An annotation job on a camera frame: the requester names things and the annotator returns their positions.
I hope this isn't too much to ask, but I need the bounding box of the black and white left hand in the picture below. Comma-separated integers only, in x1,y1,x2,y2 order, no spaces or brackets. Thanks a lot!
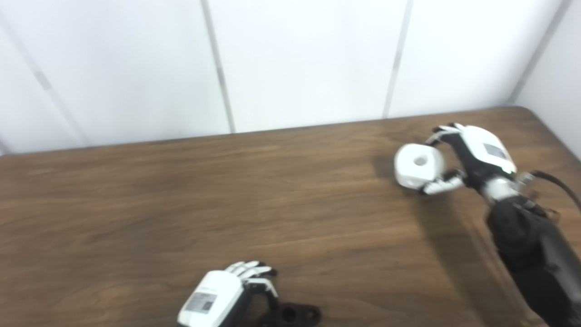
177,260,279,327

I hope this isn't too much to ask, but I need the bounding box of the black and white right hand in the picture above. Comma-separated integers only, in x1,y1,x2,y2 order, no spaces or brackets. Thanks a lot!
420,123,519,196

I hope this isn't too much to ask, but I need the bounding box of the black plastic holder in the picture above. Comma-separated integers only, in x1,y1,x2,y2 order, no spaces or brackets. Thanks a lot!
258,302,322,327

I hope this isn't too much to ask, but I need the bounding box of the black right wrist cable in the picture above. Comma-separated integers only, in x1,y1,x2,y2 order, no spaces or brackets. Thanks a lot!
530,170,581,214

